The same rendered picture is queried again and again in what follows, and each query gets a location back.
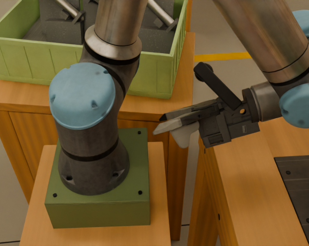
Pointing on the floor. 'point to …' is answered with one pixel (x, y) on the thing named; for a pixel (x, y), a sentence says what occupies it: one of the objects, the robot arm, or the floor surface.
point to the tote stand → (44, 102)
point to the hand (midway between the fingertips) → (154, 122)
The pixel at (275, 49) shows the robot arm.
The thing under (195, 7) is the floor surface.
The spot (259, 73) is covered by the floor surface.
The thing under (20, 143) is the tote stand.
